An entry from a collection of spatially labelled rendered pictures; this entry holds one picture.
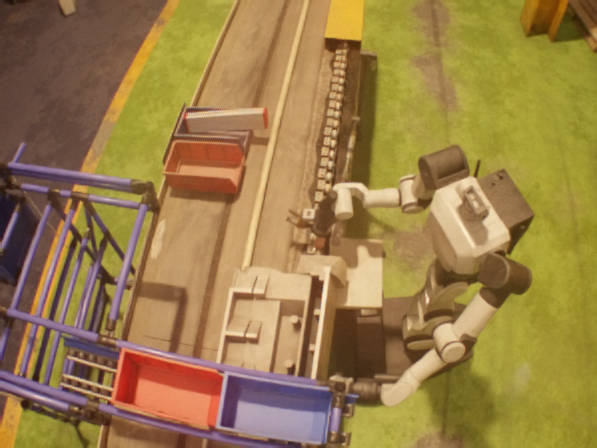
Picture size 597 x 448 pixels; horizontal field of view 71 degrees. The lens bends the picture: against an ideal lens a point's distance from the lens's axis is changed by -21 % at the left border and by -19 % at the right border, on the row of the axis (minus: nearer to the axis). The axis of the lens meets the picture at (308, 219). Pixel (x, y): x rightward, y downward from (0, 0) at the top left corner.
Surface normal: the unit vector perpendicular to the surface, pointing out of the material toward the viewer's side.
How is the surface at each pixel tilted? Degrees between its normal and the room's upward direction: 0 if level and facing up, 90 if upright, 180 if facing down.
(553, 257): 0
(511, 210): 5
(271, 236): 0
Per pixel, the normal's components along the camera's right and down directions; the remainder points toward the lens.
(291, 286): -0.18, -0.51
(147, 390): 0.08, -0.49
